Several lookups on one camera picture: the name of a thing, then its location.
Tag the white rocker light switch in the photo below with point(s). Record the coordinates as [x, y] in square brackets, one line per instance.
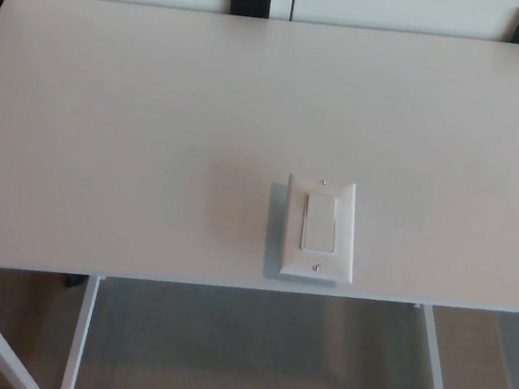
[341, 235]

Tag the grey switch base plate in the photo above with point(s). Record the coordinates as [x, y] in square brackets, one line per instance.
[274, 235]

